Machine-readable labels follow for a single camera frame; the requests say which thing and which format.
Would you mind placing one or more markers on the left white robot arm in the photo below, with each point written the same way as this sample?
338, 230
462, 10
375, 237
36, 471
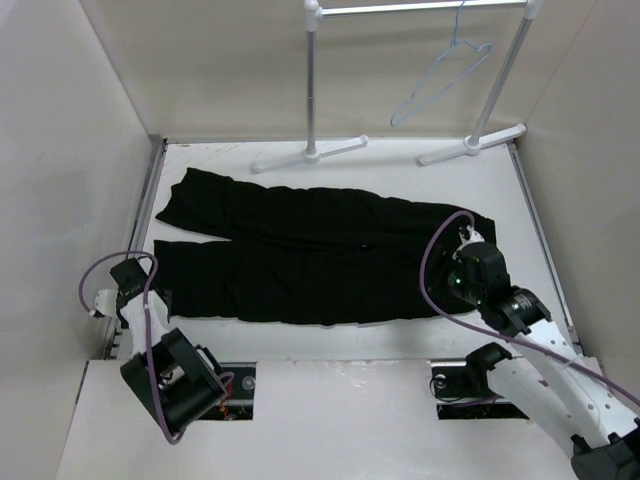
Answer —
176, 381

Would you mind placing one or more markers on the white clothes rack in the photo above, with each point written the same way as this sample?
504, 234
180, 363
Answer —
469, 146

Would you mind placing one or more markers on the black trousers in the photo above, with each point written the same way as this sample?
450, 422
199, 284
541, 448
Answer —
317, 256

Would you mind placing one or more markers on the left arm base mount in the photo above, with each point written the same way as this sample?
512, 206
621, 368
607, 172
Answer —
238, 405

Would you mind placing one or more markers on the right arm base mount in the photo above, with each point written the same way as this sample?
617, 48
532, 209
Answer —
459, 397

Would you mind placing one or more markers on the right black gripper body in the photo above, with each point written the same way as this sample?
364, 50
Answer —
452, 283

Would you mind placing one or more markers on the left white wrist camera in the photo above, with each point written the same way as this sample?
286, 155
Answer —
105, 304

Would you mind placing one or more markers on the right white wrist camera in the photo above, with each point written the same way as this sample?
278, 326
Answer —
468, 236

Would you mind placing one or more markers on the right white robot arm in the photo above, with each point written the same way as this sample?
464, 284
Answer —
531, 365

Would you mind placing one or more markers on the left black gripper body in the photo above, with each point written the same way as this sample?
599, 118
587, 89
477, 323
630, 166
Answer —
125, 325

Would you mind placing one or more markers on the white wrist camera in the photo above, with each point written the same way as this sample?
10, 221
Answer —
468, 236
105, 304

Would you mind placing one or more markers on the light blue wire hanger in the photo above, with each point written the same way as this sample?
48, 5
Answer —
459, 60

